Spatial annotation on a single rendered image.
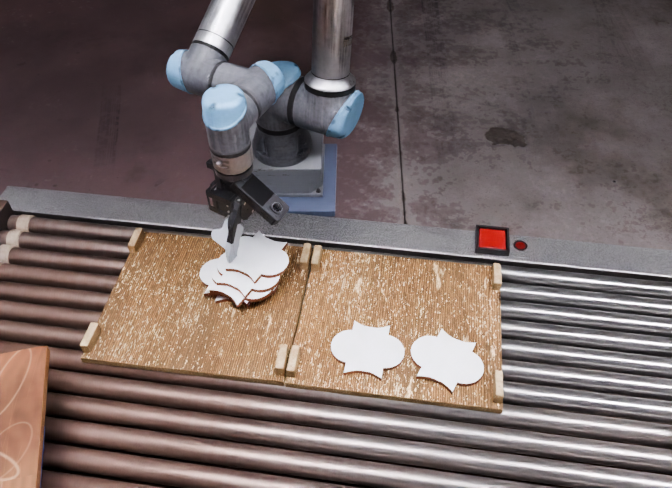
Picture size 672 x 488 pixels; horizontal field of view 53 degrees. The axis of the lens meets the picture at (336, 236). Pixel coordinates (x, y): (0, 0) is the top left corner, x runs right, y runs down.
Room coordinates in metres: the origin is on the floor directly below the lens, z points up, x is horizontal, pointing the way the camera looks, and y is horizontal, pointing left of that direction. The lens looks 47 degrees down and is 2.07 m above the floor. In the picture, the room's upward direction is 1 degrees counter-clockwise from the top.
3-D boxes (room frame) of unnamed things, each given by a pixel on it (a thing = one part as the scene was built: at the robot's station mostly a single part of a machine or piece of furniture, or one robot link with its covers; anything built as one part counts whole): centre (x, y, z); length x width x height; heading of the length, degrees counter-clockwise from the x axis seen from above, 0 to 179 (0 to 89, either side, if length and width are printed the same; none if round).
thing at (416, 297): (0.82, -0.13, 0.93); 0.41 x 0.35 x 0.02; 80
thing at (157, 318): (0.89, 0.28, 0.93); 0.41 x 0.35 x 0.02; 81
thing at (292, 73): (1.35, 0.13, 1.13); 0.13 x 0.12 x 0.14; 62
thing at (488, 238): (1.05, -0.36, 0.92); 0.06 x 0.06 x 0.01; 80
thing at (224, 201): (0.97, 0.19, 1.19); 0.09 x 0.08 x 0.12; 59
